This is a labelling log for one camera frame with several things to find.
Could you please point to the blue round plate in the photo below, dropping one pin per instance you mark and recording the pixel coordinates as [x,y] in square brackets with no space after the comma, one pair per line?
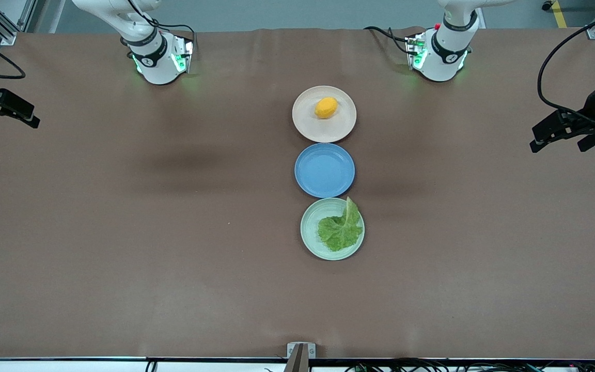
[324,170]

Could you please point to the yellow floor tape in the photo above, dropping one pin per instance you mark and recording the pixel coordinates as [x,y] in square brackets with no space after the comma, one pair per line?
[560,15]

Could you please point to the metal table edge bracket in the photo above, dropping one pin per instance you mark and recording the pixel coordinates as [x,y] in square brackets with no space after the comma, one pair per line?
[293,351]

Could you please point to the yellow lemon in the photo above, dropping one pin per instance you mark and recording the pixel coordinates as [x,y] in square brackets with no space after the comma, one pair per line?
[326,107]

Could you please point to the green lettuce leaf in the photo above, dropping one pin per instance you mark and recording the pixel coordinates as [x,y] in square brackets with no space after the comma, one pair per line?
[340,232]

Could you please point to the brown table cover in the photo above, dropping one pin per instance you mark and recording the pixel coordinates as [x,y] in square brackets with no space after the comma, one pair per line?
[122,258]

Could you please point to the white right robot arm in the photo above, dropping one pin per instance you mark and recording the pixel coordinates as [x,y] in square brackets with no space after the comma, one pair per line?
[158,67]

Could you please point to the light green round plate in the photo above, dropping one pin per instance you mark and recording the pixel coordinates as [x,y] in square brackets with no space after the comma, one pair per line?
[312,240]

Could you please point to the black caster wheel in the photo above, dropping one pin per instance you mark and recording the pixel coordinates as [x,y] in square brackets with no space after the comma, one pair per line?
[547,5]

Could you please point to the beige round plate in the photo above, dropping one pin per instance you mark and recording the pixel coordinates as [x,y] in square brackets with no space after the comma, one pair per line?
[308,129]

